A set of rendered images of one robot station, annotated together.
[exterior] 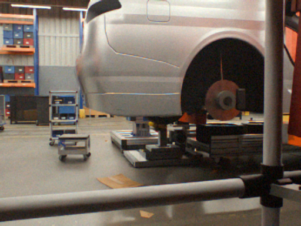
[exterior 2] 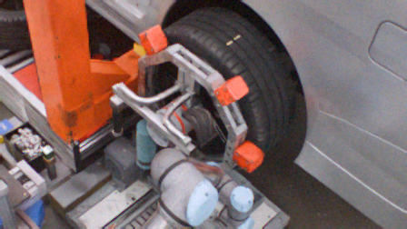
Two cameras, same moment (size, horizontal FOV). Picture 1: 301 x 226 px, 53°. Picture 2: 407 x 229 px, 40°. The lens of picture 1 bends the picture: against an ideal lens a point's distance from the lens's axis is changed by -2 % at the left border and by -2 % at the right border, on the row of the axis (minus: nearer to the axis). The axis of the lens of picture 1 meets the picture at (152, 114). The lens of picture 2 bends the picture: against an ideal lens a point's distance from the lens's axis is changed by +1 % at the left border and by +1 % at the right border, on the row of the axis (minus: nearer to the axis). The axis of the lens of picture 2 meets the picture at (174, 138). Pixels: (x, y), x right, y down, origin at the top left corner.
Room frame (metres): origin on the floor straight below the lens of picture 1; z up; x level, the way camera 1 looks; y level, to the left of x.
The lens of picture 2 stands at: (5.12, 1.13, 2.55)
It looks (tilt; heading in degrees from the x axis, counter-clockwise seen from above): 51 degrees down; 236
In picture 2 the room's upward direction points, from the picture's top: 5 degrees clockwise
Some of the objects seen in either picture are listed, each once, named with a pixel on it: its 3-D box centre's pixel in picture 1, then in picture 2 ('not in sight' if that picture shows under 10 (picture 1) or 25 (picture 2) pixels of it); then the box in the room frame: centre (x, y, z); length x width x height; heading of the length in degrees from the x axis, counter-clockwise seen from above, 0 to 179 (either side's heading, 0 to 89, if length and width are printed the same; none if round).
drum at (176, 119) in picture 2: not in sight; (175, 120); (4.32, -0.07, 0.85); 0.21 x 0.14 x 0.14; 15
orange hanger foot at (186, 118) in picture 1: (193, 110); (126, 66); (4.28, -0.58, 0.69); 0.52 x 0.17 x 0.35; 15
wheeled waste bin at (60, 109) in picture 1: (66, 110); not in sight; (9.94, 2.83, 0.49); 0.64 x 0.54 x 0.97; 22
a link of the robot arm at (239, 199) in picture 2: not in sight; (237, 200); (4.35, 0.40, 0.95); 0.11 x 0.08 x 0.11; 98
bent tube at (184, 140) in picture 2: not in sight; (187, 110); (4.34, 0.03, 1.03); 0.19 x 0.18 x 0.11; 15
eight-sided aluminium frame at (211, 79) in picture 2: not in sight; (188, 111); (4.25, -0.09, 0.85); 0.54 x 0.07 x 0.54; 105
